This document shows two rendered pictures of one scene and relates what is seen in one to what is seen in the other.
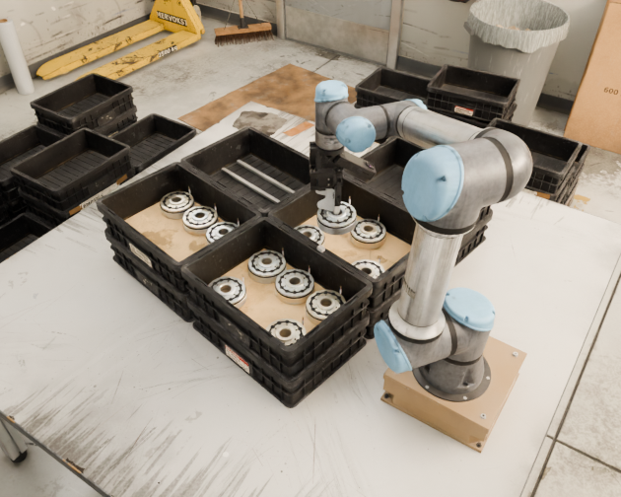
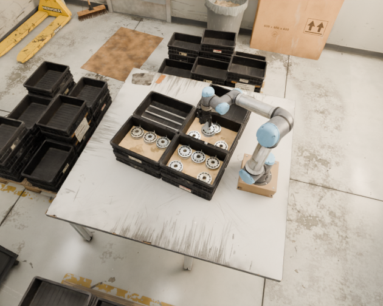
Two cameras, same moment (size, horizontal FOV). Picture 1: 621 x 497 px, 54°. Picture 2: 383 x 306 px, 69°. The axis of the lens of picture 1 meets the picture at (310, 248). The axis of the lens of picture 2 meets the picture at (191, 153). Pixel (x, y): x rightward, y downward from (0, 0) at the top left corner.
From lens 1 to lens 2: 73 cm
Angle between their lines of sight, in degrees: 20
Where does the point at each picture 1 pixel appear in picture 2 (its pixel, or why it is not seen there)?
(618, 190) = (275, 69)
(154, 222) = (131, 142)
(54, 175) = (54, 119)
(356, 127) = (224, 107)
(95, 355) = (131, 201)
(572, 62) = (248, 13)
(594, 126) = (261, 41)
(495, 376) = (272, 172)
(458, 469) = (267, 205)
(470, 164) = (280, 129)
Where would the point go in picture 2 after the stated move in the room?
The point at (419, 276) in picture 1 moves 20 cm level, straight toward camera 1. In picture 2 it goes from (259, 158) to (268, 189)
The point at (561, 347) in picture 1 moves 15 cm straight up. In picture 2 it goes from (285, 154) to (291, 142)
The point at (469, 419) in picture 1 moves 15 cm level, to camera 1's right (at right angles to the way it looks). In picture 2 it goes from (269, 190) to (289, 184)
